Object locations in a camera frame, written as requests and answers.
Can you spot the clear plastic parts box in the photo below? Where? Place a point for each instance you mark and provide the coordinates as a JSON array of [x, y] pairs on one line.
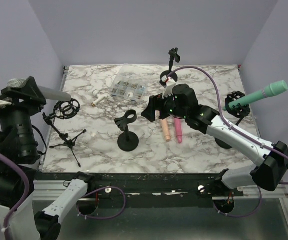
[[131, 83]]

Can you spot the small white cylinder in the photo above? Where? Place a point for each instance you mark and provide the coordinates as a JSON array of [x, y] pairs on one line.
[[99, 97]]

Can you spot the teal microphone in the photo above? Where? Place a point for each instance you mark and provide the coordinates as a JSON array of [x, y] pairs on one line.
[[269, 91]]

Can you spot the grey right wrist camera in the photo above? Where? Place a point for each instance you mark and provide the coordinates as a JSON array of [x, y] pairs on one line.
[[168, 83]]

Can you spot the black right shock mount stand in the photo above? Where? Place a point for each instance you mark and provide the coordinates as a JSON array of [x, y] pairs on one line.
[[237, 111]]

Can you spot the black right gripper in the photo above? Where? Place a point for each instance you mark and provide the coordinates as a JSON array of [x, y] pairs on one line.
[[154, 103]]

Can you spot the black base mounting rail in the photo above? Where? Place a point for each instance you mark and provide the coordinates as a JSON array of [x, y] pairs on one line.
[[142, 190]]

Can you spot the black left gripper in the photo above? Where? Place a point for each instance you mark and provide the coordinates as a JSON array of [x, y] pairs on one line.
[[30, 92]]

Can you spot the black desk mic stand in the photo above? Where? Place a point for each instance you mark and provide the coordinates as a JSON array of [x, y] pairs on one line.
[[127, 141], [174, 57]]

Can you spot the pink microphone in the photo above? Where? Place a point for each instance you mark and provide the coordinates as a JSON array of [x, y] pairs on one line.
[[178, 130]]

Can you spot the black shock mount stand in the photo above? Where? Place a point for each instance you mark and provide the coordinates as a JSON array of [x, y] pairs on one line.
[[237, 111], [63, 112]]

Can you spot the silver condenser microphone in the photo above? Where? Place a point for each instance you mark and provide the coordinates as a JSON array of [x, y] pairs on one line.
[[48, 93]]

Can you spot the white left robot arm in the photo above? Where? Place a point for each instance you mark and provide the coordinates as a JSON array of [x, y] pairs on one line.
[[18, 222]]

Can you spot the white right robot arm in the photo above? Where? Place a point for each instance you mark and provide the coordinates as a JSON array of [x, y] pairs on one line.
[[269, 161]]

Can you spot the beige microphone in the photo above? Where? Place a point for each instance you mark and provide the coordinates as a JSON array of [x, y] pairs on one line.
[[165, 130]]

